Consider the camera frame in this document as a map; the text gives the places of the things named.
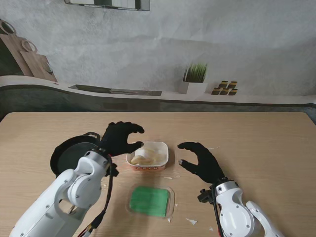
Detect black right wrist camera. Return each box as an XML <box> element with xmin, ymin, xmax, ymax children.
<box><xmin>197</xmin><ymin>189</ymin><xmax>213</xmax><ymax>204</ymax></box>

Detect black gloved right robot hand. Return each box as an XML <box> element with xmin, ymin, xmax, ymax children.
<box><xmin>177</xmin><ymin>142</ymin><xmax>225</xmax><ymax>185</ymax></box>

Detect white paper food container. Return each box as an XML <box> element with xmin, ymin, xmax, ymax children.
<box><xmin>126</xmin><ymin>141</ymin><xmax>169</xmax><ymax>171</ymax></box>

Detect dark flat cooktop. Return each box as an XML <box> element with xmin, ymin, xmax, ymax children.
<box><xmin>69</xmin><ymin>84</ymin><xmax>162</xmax><ymax>96</ymax></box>

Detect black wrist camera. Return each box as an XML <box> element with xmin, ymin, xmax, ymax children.
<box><xmin>197</xmin><ymin>189</ymin><xmax>213</xmax><ymax>204</ymax></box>
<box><xmin>106</xmin><ymin>162</ymin><xmax>119</xmax><ymax>177</ymax></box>

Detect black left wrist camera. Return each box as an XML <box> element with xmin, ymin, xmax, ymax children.
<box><xmin>106</xmin><ymin>162</ymin><xmax>119</xmax><ymax>177</ymax></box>

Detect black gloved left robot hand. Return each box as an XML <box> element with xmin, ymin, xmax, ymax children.
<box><xmin>100</xmin><ymin>121</ymin><xmax>145</xmax><ymax>158</ymax></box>

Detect dark framed wall shelf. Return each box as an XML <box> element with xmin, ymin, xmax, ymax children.
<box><xmin>63</xmin><ymin>0</ymin><xmax>151</xmax><ymax>12</ymax></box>

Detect black cast iron skillet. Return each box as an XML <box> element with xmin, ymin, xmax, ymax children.
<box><xmin>50</xmin><ymin>132</ymin><xmax>103</xmax><ymax>177</ymax></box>

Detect black red left arm cable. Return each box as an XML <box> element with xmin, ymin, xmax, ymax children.
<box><xmin>74</xmin><ymin>158</ymin><xmax>117</xmax><ymax>237</ymax></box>

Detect small wooden cutting board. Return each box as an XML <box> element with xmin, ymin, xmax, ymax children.
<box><xmin>19</xmin><ymin>39</ymin><xmax>59</xmax><ymax>82</ymax></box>

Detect black red right arm cable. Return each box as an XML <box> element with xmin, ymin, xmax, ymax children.
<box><xmin>211</xmin><ymin>185</ymin><xmax>223</xmax><ymax>237</ymax></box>

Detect large wooden cutting board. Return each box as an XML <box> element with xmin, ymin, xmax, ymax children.
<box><xmin>0</xmin><ymin>19</ymin><xmax>34</xmax><ymax>76</ymax></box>

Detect black red arm cable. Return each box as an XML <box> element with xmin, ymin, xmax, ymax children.
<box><xmin>211</xmin><ymin>185</ymin><xmax>223</xmax><ymax>237</ymax></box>
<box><xmin>74</xmin><ymin>158</ymin><xmax>117</xmax><ymax>237</ymax></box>

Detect potted grass plant white pot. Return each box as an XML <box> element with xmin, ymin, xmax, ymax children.
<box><xmin>182</xmin><ymin>63</ymin><xmax>208</xmax><ymax>96</ymax></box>

